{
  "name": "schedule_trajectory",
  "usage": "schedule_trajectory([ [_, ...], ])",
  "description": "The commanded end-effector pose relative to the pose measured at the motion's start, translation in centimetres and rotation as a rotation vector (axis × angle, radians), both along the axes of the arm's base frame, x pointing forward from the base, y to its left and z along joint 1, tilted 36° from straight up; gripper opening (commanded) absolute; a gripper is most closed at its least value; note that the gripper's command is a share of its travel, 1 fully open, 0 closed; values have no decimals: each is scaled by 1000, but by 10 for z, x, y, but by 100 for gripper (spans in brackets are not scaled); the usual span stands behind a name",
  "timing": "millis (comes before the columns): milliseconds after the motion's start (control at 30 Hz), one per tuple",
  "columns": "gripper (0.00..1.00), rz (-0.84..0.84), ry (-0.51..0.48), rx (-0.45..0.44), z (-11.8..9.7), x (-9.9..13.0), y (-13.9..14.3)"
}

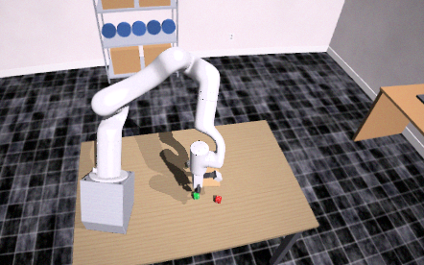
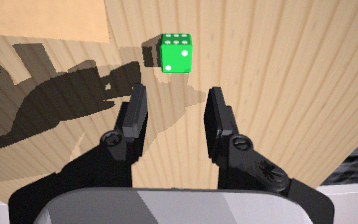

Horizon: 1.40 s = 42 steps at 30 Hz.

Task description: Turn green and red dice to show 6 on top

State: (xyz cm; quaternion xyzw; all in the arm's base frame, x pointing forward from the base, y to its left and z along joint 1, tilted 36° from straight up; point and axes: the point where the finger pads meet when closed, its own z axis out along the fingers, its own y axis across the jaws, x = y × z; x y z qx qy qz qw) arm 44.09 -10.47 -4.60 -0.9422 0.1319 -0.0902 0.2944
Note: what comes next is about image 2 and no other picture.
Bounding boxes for peach flat mat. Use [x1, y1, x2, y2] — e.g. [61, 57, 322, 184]
[0, 0, 111, 43]

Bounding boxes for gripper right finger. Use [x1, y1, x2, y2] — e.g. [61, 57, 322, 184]
[204, 87, 335, 224]

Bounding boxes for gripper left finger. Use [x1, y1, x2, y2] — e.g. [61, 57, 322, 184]
[8, 83, 148, 224]

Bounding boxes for green die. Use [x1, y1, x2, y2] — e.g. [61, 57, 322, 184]
[160, 33, 193, 73]

